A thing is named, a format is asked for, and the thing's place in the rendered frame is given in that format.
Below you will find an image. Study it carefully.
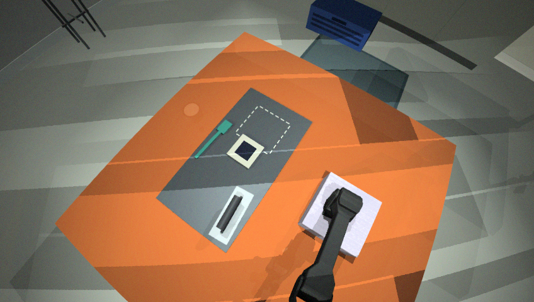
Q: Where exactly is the teal small trowel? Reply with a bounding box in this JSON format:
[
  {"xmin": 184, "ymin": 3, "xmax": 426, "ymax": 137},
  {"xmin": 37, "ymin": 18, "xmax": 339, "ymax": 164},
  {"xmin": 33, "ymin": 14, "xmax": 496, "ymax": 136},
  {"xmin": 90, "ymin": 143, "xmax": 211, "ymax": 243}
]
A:
[{"xmin": 194, "ymin": 120, "xmax": 232, "ymax": 159}]

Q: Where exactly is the cream square tile with dark centre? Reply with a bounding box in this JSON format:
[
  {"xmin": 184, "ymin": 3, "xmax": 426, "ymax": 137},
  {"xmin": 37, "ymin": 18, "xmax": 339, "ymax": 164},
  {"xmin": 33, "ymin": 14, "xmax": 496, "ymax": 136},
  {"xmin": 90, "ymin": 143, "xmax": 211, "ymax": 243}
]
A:
[{"xmin": 227, "ymin": 134, "xmax": 264, "ymax": 168}]

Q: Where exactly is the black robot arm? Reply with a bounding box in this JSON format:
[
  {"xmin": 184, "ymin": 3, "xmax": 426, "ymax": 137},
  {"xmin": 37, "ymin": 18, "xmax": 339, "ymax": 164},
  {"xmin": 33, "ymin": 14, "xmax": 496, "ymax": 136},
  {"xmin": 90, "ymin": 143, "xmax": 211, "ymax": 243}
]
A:
[{"xmin": 289, "ymin": 187, "xmax": 363, "ymax": 302}]

